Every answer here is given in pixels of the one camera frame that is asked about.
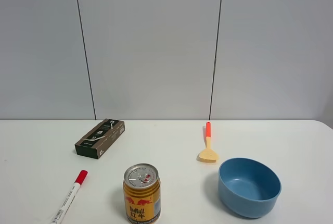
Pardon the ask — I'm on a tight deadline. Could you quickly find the blue plastic bowl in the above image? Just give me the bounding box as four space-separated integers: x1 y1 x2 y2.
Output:
218 158 281 219

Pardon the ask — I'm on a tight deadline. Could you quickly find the brown black cardboard box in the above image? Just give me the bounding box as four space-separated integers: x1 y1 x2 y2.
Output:
75 119 125 159

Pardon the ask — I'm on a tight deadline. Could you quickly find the orange handled wooden spatula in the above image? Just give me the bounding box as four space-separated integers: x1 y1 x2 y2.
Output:
199 121 219 163

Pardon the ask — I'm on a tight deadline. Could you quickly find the white marker with red cap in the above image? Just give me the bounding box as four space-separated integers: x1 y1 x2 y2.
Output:
50 170 88 224

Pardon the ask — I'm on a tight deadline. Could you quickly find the gold Red Bull can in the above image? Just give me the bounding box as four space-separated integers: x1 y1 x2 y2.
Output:
123 163 161 223

